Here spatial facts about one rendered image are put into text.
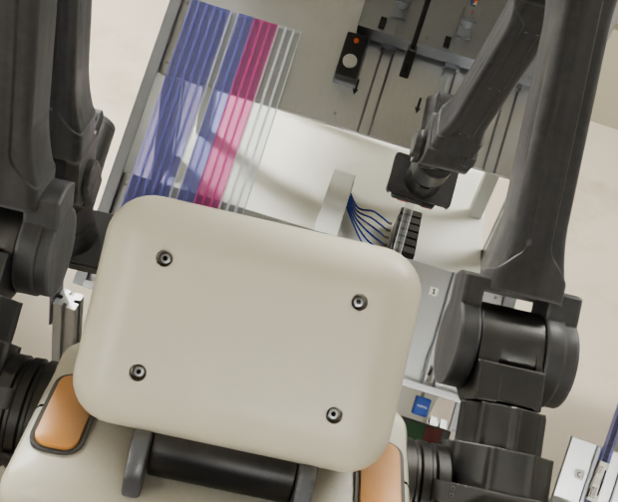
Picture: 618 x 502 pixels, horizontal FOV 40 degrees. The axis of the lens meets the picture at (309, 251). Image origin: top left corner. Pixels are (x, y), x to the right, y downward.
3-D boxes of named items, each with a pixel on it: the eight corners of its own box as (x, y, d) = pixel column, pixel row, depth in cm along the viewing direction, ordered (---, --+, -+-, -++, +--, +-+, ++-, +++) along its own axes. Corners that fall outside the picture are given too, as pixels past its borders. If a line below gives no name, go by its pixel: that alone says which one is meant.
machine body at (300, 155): (390, 496, 208) (475, 322, 168) (117, 410, 210) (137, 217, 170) (419, 318, 258) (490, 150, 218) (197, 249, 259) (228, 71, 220)
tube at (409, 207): (368, 369, 137) (369, 369, 136) (360, 366, 137) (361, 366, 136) (449, 79, 145) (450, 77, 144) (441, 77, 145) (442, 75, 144)
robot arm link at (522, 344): (471, 417, 67) (537, 431, 67) (491, 292, 69) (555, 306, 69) (441, 419, 76) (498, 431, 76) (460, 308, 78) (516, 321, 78)
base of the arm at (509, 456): (428, 499, 63) (583, 532, 64) (447, 390, 65) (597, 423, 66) (403, 491, 72) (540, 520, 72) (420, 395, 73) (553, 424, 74)
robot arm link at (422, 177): (415, 171, 120) (455, 180, 120) (424, 125, 122) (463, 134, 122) (407, 184, 127) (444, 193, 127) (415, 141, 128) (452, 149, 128)
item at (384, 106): (526, 191, 148) (534, 185, 143) (163, 81, 150) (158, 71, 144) (575, 16, 152) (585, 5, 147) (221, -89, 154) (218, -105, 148)
